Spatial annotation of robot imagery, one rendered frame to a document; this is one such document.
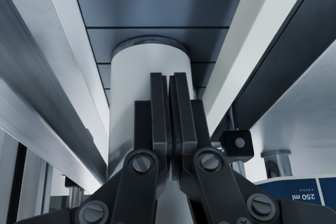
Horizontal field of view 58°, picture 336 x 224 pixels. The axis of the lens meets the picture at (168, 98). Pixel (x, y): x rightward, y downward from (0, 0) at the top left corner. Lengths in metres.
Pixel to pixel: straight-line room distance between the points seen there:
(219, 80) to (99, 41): 0.07
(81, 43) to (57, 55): 0.11
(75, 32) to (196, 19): 0.07
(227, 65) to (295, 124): 0.23
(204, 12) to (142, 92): 0.05
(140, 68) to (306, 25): 0.14
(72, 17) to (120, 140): 0.07
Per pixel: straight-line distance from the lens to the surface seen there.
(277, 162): 0.48
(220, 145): 0.32
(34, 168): 0.36
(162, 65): 0.17
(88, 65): 0.22
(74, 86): 0.36
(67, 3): 0.17
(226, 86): 0.17
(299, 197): 0.48
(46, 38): 0.28
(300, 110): 0.33
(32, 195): 0.36
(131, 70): 0.17
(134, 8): 0.16
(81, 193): 0.34
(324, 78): 0.27
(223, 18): 0.17
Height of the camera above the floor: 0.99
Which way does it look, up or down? 24 degrees down
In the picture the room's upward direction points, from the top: 177 degrees clockwise
